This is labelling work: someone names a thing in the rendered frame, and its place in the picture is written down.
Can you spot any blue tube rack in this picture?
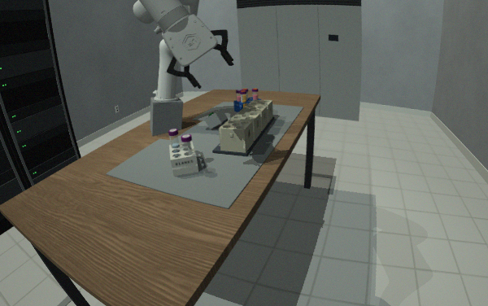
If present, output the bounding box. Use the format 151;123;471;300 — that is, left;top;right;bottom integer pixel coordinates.
234;97;253;112

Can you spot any grey bench mat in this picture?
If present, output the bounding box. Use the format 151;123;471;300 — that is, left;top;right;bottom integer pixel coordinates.
106;102;303;209

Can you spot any beige square adapter with five holes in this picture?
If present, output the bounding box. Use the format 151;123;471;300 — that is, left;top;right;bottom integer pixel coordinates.
240;105;268;131
248;99;273;123
230;112;261;141

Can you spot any beige bucket adapter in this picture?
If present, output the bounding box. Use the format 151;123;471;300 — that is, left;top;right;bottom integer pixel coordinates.
219;120;254;153

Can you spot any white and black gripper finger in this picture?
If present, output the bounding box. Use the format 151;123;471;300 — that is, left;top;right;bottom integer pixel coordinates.
211;29;233;66
167;56;202;89

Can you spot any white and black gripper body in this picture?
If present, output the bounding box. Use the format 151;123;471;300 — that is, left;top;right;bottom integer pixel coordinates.
162;14;218;67

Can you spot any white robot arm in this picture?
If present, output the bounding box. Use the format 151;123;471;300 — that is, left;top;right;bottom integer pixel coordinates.
133;0;199;102

